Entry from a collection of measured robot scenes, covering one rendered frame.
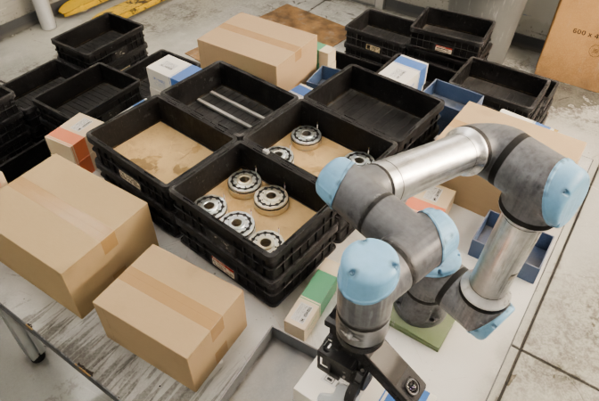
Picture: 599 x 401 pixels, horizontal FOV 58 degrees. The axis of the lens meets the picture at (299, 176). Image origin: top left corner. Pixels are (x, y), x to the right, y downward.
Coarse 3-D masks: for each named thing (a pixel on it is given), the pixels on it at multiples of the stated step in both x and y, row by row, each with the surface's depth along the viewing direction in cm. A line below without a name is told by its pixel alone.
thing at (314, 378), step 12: (312, 372) 91; (324, 372) 91; (300, 384) 90; (312, 384) 90; (324, 384) 90; (336, 384) 90; (348, 384) 90; (372, 384) 90; (300, 396) 89; (312, 396) 88; (360, 396) 88; (372, 396) 88; (384, 396) 88; (432, 396) 88
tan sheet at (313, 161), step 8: (288, 136) 188; (280, 144) 185; (288, 144) 185; (328, 144) 185; (336, 144) 185; (296, 152) 181; (304, 152) 181; (312, 152) 181; (320, 152) 181; (328, 152) 181; (336, 152) 181; (344, 152) 181; (296, 160) 178; (304, 160) 178; (312, 160) 178; (320, 160) 178; (328, 160) 178; (304, 168) 176; (312, 168) 176; (320, 168) 176
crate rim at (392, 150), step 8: (296, 104) 185; (312, 104) 185; (280, 112) 181; (328, 112) 181; (272, 120) 178; (344, 120) 178; (256, 128) 175; (360, 128) 175; (368, 128) 175; (248, 136) 172; (376, 136) 172; (384, 136) 172; (256, 144) 169; (392, 144) 170; (272, 152) 166; (384, 152) 166; (392, 152) 168; (280, 160) 163; (376, 160) 163; (296, 168) 160; (312, 176) 158
